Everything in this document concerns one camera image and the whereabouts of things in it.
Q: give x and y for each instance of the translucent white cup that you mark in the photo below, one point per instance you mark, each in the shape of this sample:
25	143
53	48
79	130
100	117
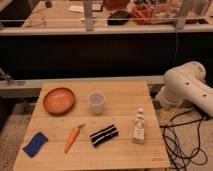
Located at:
96	100

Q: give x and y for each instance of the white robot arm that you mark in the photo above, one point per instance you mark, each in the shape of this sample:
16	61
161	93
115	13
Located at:
186	82

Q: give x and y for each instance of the white squeeze bottle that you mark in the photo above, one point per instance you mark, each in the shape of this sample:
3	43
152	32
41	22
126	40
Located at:
139	127

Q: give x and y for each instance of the black white striped cloth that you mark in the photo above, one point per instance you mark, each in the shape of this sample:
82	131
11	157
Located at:
103	135

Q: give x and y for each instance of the orange toy carrot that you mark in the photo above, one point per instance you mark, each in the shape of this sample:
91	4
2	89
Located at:
72	136

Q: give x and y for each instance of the black bag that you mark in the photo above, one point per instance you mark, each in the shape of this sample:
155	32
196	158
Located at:
119	17

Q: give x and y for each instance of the orange basket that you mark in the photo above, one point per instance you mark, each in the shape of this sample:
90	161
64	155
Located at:
142	15

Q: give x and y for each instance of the metal frame post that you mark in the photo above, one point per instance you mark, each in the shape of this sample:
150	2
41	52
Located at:
88	14

